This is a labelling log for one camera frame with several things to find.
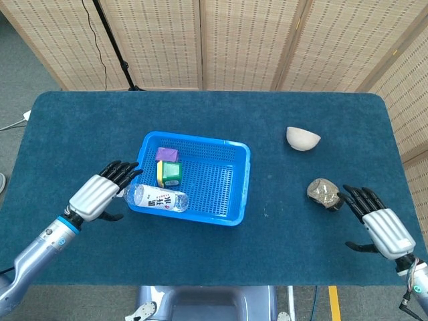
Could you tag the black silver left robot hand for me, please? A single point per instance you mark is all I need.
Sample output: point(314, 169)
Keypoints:
point(95, 197)

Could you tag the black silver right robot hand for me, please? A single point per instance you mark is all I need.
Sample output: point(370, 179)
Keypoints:
point(388, 230)

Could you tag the clear water bottle white label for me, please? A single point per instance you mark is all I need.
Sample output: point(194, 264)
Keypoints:
point(157, 200)

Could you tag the jar of grains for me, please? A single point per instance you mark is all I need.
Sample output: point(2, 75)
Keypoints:
point(322, 194)

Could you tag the green box yellow lid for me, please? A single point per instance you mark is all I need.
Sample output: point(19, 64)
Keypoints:
point(171, 170)

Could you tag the purple cube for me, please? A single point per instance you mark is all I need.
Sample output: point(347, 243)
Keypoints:
point(166, 154)

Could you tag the cream bowl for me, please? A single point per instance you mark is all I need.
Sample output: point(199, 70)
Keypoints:
point(301, 138)

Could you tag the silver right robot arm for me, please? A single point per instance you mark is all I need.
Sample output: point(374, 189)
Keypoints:
point(416, 284)

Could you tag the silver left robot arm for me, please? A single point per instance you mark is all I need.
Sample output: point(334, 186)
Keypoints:
point(36, 254)

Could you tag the yellow floor tape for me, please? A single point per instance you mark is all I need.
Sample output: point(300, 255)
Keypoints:
point(334, 304)

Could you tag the white power adapter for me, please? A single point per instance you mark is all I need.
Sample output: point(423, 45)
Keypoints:
point(26, 115)

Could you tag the blue plastic mesh basket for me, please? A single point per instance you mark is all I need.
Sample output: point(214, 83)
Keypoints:
point(207, 187)

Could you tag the blue carpet table cover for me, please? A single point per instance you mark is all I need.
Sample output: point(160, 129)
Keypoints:
point(200, 254)

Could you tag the black tripod stand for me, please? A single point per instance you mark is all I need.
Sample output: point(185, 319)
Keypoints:
point(115, 50)

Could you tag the grey blue robot torso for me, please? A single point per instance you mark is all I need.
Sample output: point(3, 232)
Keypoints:
point(207, 304)

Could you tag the bamboo folding screen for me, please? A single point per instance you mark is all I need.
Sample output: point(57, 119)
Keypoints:
point(240, 43)

